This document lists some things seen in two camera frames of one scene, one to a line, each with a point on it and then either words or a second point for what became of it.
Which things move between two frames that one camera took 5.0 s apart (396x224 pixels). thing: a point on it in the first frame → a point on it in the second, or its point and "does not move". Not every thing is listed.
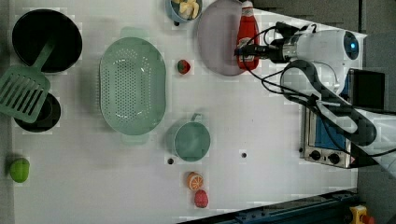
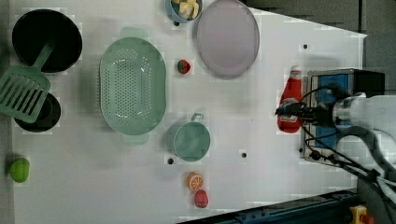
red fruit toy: [201, 199] does not move
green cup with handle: [191, 140] does not move
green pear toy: [19, 170] does not move
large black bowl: [33, 31] does not move
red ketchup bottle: [247, 35] → [293, 93]
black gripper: [274, 50] → [321, 114]
